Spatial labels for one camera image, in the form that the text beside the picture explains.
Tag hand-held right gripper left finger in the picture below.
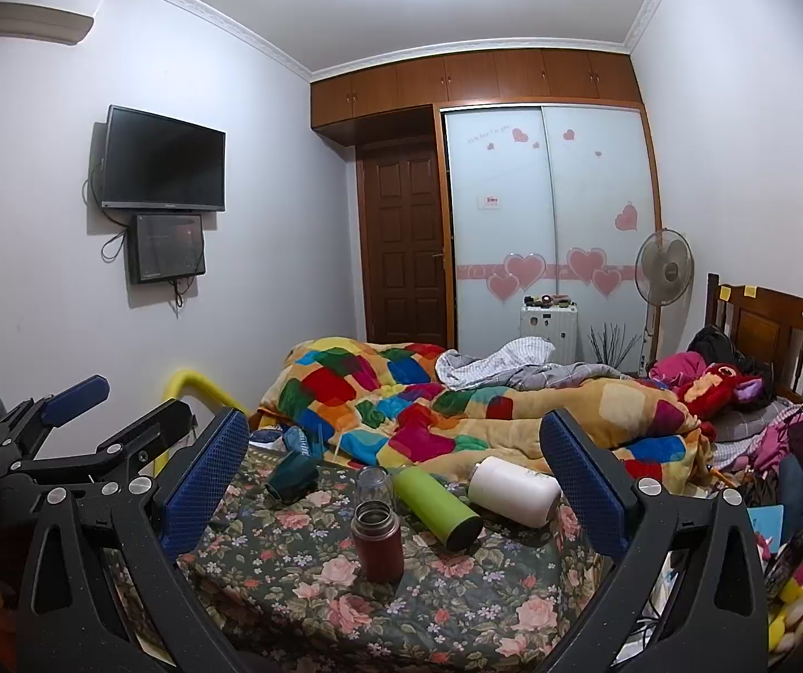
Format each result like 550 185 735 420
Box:
15 407 262 673

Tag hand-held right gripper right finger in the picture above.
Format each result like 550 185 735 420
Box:
533 408 771 673

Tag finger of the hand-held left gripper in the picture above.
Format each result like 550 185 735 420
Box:
19 398 196 506
0 374 111 479

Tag dark green cup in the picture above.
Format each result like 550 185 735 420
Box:
265 450 319 506

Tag clear glass cup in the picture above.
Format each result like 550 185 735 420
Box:
355 466 393 516

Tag white bottle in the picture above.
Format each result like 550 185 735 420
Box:
468 456 562 528

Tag dark decorative twigs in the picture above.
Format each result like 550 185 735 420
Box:
587 321 645 374

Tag grey plaid sheet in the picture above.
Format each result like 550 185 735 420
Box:
434 337 630 394

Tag pink cloth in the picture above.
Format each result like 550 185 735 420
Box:
647 352 709 388

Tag green thermos bottle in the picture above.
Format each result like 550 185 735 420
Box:
392 466 484 552

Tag white suitcase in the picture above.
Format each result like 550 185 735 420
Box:
518 303 580 367

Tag red plush toy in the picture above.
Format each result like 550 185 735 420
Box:
673 362 768 416

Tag blue booklet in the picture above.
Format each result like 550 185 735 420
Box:
747 503 790 549

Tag red-brown thermos flask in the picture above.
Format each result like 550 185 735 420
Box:
351 501 407 583

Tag black bag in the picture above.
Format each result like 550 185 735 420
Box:
686 325 742 367

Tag floral table cloth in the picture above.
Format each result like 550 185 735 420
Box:
108 443 616 673

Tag colourful patchwork blanket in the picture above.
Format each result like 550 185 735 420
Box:
256 338 719 486

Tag standing fan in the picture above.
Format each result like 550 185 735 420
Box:
635 227 696 367

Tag brown wooden headboard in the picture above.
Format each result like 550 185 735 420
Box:
705 273 803 402

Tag frosted sliding wardrobe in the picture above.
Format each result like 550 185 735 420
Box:
435 103 663 374

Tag brown wooden door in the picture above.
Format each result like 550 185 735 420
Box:
355 139 454 346

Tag white air conditioner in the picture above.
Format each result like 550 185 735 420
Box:
0 1 98 47

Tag brown overhead cabinets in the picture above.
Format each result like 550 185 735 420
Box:
310 47 645 150

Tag yellow padded rail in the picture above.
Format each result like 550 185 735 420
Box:
152 367 250 479

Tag small black wall monitor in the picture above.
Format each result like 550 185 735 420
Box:
127 212 208 286

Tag black wall television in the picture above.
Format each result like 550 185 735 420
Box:
95 104 228 214

